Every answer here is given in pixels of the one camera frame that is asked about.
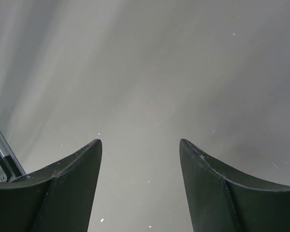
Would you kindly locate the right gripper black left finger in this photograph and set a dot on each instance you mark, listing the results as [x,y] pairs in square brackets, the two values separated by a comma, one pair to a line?
[56,198]

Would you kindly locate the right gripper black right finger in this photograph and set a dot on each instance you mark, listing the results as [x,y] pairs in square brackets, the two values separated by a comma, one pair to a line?
[224,199]

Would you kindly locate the aluminium frame rail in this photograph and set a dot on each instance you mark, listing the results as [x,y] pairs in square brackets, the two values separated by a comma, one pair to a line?
[10,167]

